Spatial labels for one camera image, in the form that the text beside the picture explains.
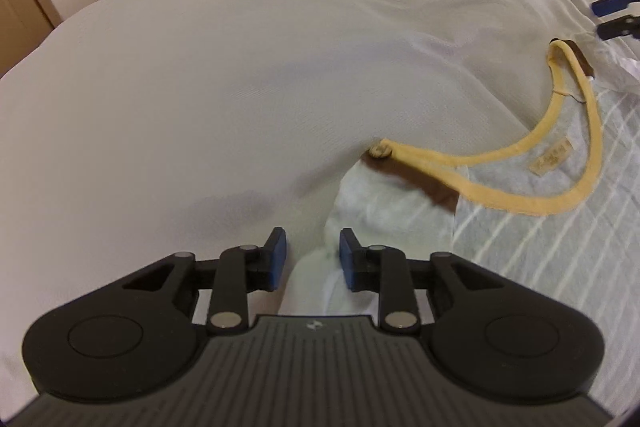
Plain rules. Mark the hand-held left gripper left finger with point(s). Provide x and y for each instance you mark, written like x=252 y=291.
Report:
x=277 y=257

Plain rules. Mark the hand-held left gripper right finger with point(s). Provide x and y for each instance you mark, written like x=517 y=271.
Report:
x=347 y=257

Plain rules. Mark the light blue striped shirt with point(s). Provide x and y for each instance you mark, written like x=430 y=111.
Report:
x=500 y=247

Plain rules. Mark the white bed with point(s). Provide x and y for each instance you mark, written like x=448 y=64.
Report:
x=200 y=82

